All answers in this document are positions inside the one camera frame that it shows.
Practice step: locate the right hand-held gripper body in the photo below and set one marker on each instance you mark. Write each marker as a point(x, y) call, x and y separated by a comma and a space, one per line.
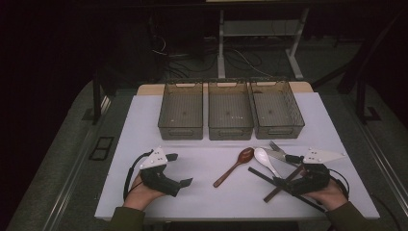
point(316, 179)

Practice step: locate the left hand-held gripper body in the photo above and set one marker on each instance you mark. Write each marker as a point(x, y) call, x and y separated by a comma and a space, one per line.
point(157, 179)

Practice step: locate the brown chopstick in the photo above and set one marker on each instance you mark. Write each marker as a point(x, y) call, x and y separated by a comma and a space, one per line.
point(272, 194)

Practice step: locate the white ceramic spoon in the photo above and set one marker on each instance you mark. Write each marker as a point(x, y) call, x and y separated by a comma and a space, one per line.
point(261, 155)

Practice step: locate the brown wooden spoon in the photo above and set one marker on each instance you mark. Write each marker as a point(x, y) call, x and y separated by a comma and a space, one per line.
point(246, 154)

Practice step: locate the clear plastic bin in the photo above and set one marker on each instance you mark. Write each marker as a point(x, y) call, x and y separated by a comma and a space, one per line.
point(275, 109)
point(181, 110)
point(230, 110)

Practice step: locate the person's left hand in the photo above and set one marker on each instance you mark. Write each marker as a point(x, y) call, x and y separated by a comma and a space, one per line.
point(139, 195)

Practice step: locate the metal fork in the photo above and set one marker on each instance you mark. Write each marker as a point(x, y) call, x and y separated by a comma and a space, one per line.
point(276, 147)

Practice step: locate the black metal stand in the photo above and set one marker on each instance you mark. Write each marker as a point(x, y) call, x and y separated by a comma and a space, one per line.
point(361, 102)
point(95, 102)

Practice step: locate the metal floor rail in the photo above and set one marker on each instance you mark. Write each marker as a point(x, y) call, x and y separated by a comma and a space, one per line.
point(385, 162)
point(69, 187)

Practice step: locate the white metal desk frame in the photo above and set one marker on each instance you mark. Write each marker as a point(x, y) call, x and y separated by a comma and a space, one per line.
point(220, 48)

